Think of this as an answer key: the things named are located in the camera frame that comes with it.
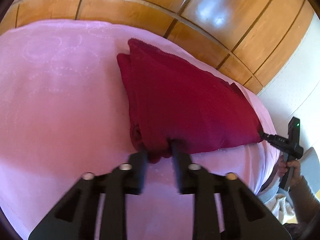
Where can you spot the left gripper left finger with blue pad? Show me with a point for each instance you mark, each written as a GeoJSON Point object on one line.
{"type": "Point", "coordinates": [95, 206]}

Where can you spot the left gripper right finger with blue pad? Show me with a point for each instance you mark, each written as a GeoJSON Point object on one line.
{"type": "Point", "coordinates": [224, 207]}

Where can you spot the dark red long-sleeve sweater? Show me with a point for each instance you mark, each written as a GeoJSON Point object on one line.
{"type": "Point", "coordinates": [172, 102]}

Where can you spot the person's right forearm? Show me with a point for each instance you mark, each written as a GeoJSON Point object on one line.
{"type": "Point", "coordinates": [305, 204]}

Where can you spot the pink bedspread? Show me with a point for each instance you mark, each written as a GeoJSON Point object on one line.
{"type": "Point", "coordinates": [64, 112]}

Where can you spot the wooden wardrobe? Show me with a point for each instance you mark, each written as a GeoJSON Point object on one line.
{"type": "Point", "coordinates": [247, 40]}

